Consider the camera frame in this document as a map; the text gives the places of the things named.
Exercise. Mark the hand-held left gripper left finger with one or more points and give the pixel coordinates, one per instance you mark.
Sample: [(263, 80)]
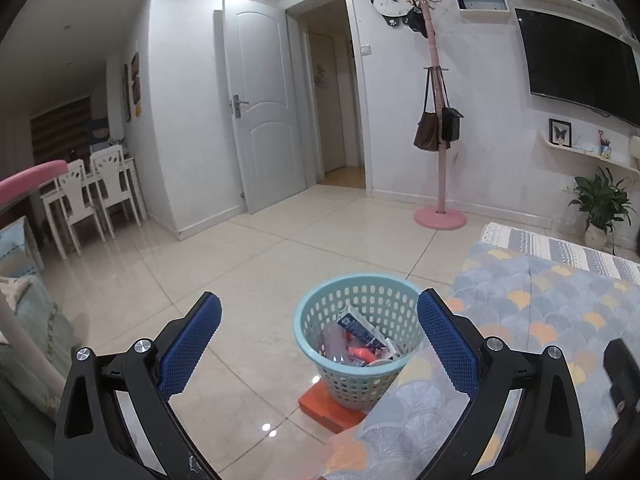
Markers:
[(192, 345)]

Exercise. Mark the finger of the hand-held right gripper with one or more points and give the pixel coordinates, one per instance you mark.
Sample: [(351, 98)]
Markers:
[(625, 385)]

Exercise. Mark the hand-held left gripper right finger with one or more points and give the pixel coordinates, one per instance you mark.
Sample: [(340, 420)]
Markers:
[(447, 340)]

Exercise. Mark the blue and white box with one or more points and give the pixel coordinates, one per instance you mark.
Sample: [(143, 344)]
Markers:
[(360, 330)]

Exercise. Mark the coral pink packet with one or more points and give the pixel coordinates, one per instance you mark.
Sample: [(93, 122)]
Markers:
[(359, 354)]

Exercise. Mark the light blue perforated basket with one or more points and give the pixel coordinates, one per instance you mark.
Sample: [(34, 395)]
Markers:
[(350, 385)]

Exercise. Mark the pink plastic bottle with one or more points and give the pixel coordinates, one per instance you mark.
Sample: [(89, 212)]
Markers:
[(334, 345)]

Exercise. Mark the pink coat rack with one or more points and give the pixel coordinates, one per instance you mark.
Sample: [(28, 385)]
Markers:
[(440, 217)]

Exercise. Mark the patterned white mat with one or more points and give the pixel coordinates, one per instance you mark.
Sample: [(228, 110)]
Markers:
[(550, 247)]

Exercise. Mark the flat orange board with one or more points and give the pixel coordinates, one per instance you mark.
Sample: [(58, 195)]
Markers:
[(320, 407)]

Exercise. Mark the pale green sofa cushion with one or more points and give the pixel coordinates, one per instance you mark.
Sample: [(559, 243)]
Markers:
[(30, 330)]

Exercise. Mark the white dining chair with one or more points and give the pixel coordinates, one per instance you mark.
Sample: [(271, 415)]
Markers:
[(112, 180), (77, 200)]

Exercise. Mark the green potted plant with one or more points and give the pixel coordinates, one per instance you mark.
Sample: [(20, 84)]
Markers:
[(600, 200)]

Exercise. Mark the white dining table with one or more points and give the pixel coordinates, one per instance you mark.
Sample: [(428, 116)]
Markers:
[(50, 200)]

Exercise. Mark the brown hanging bag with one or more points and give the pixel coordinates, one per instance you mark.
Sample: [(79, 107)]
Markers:
[(426, 132)]

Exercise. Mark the black hanging bag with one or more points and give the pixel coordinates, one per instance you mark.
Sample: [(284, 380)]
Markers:
[(451, 122)]

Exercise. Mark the small colourful figurine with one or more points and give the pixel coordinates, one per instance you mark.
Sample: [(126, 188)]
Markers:
[(604, 146)]

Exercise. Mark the white door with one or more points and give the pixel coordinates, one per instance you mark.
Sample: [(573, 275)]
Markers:
[(262, 110)]

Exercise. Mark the dark hat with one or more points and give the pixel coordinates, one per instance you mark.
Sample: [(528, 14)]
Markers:
[(417, 20)]

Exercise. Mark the curved white wall shelf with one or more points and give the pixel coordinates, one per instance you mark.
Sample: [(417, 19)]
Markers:
[(585, 152)]

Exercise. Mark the butterfly picture frame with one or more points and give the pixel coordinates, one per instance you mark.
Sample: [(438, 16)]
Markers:
[(561, 133)]

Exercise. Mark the dark wall picture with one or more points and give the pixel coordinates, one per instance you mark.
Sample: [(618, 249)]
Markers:
[(135, 77)]

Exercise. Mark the black wall television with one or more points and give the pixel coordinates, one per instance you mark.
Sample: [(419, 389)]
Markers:
[(580, 60)]

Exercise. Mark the teal framed wall shelf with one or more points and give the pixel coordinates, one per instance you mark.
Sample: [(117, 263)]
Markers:
[(481, 1)]

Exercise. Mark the panda wall clock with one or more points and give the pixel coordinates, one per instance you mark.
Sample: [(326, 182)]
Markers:
[(392, 0)]

